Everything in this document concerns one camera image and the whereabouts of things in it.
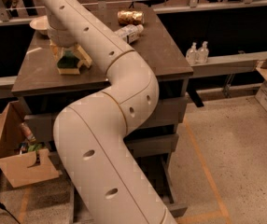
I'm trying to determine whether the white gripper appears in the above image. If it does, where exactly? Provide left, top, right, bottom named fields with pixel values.
left=46, top=8, right=92, bottom=68

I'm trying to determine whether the green yellow sponge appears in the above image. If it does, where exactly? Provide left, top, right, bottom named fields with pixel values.
left=57, top=57, right=80, bottom=75

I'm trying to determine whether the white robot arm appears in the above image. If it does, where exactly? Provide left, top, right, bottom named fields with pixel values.
left=42, top=0, right=176, bottom=224

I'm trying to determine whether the grey top drawer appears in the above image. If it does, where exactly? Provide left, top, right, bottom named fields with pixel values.
left=25, top=97, right=187, bottom=141

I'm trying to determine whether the white ceramic bowl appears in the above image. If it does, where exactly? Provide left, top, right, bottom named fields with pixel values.
left=30, top=16, right=48, bottom=35

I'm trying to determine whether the white plastic bottle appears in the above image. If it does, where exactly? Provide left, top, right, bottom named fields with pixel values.
left=115, top=24, right=144, bottom=44

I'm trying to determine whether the gold crumpled can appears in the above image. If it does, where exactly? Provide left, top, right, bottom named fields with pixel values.
left=118, top=10, right=144, bottom=25

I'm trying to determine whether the snack packet in box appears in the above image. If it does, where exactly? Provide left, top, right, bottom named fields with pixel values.
left=19, top=122, right=36, bottom=143

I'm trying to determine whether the clear sanitizer bottle left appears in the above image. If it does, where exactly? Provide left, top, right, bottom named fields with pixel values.
left=186, top=42, right=197, bottom=64

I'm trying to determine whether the clear sanitizer bottle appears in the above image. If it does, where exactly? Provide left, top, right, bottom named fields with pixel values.
left=197, top=41, right=209, bottom=63
left=186, top=42, right=197, bottom=64

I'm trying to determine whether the brown cardboard box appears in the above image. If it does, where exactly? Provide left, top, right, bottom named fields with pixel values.
left=0, top=102, right=59, bottom=188

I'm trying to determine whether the clear sanitizer bottle right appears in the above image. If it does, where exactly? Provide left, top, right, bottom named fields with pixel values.
left=197, top=41, right=209, bottom=63

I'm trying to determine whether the black cable on floor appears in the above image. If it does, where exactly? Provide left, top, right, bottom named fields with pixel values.
left=0, top=199, right=21, bottom=224

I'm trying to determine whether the grey metal rail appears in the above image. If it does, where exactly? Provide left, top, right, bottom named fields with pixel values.
left=192, top=51, right=267, bottom=78

